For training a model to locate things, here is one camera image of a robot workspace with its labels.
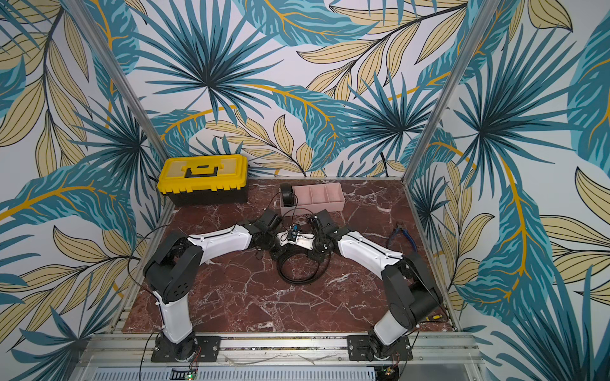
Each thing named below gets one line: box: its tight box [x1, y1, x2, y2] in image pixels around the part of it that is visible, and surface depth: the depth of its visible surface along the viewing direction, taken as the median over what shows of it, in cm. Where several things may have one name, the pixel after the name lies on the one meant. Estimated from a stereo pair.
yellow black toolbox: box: [157, 153, 249, 206], surface depth 100 cm
